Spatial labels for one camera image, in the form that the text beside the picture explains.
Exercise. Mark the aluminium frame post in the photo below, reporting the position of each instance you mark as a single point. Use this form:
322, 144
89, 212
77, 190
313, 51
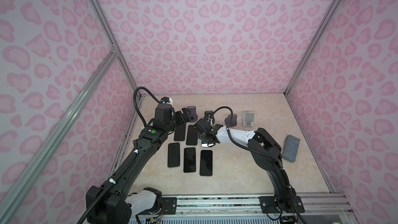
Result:
325, 21
105, 25

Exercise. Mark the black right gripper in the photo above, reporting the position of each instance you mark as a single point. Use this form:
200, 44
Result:
200, 135

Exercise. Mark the aluminium diagonal frame bar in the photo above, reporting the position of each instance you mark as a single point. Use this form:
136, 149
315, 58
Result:
20, 189

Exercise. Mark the aluminium frame post left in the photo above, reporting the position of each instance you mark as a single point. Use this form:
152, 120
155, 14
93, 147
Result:
105, 25

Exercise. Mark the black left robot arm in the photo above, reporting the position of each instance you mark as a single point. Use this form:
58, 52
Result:
107, 204

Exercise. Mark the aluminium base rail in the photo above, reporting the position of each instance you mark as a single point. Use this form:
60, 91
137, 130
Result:
315, 208

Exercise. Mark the grey round stand back right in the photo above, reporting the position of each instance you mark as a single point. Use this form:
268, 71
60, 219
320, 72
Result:
231, 121

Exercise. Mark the purple-grey round stand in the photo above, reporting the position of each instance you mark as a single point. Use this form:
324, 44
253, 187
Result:
193, 114

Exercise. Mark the black phone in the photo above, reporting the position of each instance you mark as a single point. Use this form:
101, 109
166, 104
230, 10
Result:
192, 136
180, 133
204, 144
173, 155
206, 163
189, 162

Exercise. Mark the white folding stand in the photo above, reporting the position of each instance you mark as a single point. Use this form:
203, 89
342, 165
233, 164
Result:
249, 119

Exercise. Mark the aluminium frame post right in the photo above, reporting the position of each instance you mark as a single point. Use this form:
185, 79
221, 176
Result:
325, 21

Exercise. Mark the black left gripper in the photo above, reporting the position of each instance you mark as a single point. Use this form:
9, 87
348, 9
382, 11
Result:
186, 116

